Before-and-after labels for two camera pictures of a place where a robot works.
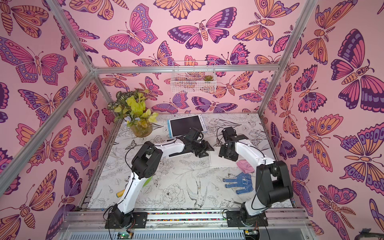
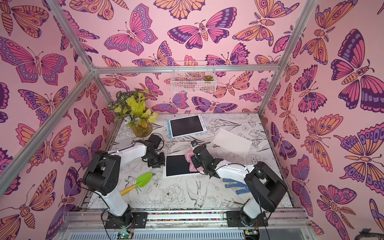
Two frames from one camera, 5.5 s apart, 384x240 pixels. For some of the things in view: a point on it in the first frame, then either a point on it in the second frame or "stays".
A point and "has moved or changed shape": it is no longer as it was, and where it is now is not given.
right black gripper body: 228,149 → 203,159
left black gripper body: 200,149 → 157,160
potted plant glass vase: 130,106 stays
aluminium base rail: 90,224 stays
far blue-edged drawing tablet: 177,127 stays
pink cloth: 245,166 has moved or changed shape
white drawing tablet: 170,151 → 177,165
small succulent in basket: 208,78 stays
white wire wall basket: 193,76 stays
